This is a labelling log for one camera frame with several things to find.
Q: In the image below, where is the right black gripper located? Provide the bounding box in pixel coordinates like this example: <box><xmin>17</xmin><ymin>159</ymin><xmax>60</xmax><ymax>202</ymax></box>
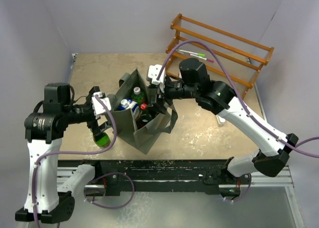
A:
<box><xmin>146</xmin><ymin>76</ymin><xmax>199</xmax><ymax>113</ymax></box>

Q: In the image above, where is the green round glass bottle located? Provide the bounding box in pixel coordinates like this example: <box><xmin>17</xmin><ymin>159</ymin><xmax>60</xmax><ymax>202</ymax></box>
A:
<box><xmin>93</xmin><ymin>132</ymin><xmax>111</xmax><ymax>148</ymax></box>

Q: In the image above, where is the green canvas bag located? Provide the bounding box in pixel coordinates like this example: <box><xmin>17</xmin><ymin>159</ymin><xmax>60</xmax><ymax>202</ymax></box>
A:
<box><xmin>108</xmin><ymin>69</ymin><xmax>178</xmax><ymax>154</ymax></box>

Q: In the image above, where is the orange juice plastic bottle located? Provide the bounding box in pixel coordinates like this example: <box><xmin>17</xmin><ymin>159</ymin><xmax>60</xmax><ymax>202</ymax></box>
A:
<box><xmin>132</xmin><ymin>87</ymin><xmax>146</xmax><ymax>105</ymax></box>

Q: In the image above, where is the dark cola bottle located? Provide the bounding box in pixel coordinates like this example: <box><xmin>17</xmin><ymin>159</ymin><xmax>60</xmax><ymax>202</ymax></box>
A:
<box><xmin>138</xmin><ymin>103</ymin><xmax>153</xmax><ymax>129</ymax></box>

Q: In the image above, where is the blue juice carton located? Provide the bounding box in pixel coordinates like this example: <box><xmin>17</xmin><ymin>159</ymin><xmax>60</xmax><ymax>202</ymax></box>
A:
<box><xmin>118</xmin><ymin>98</ymin><xmax>140</xmax><ymax>120</ymax></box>

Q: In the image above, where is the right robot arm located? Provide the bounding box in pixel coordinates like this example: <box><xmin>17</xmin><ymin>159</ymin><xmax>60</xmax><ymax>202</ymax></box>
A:
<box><xmin>147</xmin><ymin>58</ymin><xmax>298</xmax><ymax>184</ymax></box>

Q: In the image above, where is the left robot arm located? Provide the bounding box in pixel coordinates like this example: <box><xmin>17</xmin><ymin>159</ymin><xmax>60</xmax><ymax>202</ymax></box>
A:
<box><xmin>15</xmin><ymin>83</ymin><xmax>109</xmax><ymax>224</ymax></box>

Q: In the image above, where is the green capped marker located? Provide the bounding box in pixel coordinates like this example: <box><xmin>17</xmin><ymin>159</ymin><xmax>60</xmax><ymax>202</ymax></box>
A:
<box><xmin>178</xmin><ymin>49</ymin><xmax>205</xmax><ymax>57</ymax></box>

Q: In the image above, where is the pink capped marker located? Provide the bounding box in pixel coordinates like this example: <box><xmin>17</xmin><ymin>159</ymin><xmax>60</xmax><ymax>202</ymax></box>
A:
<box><xmin>190</xmin><ymin>54</ymin><xmax>214</xmax><ymax>63</ymax></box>

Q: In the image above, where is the orange wooden shelf rack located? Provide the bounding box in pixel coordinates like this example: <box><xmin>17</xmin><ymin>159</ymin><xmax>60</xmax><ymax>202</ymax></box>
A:
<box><xmin>165</xmin><ymin>14</ymin><xmax>274</xmax><ymax>98</ymax></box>

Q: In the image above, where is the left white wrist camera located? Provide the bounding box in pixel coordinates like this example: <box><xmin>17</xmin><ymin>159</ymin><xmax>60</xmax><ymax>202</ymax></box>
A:
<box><xmin>91</xmin><ymin>91</ymin><xmax>112</xmax><ymax>120</ymax></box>

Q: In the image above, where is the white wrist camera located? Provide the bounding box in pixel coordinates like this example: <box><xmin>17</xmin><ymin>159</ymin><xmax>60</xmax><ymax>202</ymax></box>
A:
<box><xmin>147</xmin><ymin>64</ymin><xmax>166</xmax><ymax>93</ymax></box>
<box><xmin>91</xmin><ymin>91</ymin><xmax>112</xmax><ymax>120</ymax></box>

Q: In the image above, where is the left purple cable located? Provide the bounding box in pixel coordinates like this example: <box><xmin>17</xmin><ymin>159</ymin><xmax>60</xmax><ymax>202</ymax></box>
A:
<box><xmin>32</xmin><ymin>95</ymin><xmax>135</xmax><ymax>228</ymax></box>

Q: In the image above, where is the purple cable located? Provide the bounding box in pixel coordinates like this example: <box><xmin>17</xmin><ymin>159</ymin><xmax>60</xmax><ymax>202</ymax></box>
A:
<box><xmin>32</xmin><ymin>95</ymin><xmax>135</xmax><ymax>228</ymax></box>
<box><xmin>156</xmin><ymin>40</ymin><xmax>319</xmax><ymax>204</ymax></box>

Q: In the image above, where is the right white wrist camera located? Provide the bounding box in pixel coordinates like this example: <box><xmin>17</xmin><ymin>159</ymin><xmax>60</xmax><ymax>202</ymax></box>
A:
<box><xmin>147</xmin><ymin>64</ymin><xmax>166</xmax><ymax>93</ymax></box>

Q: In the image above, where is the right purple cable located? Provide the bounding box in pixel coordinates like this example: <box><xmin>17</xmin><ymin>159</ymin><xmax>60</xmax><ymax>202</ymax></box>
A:
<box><xmin>156</xmin><ymin>40</ymin><xmax>319</xmax><ymax>204</ymax></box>

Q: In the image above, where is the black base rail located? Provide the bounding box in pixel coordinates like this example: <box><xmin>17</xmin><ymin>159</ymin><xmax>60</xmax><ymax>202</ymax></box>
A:
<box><xmin>58</xmin><ymin>159</ymin><xmax>252</xmax><ymax>196</ymax></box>

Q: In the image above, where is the aluminium frame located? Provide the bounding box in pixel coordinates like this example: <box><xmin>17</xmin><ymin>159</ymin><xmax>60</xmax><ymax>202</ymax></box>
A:
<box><xmin>17</xmin><ymin>163</ymin><xmax>306</xmax><ymax>228</ymax></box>

